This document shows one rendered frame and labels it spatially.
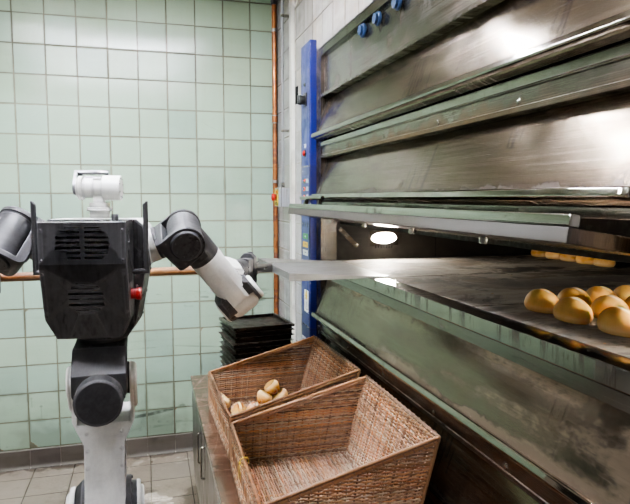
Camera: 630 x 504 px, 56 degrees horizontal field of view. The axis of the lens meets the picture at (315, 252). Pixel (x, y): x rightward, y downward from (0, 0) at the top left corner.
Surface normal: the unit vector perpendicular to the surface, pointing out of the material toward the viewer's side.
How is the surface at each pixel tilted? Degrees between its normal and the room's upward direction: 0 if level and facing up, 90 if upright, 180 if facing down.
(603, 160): 70
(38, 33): 90
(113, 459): 80
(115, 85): 90
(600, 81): 90
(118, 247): 90
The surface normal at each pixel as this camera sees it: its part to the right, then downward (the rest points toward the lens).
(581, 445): -0.90, -0.32
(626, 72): -0.96, 0.03
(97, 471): 0.28, -0.09
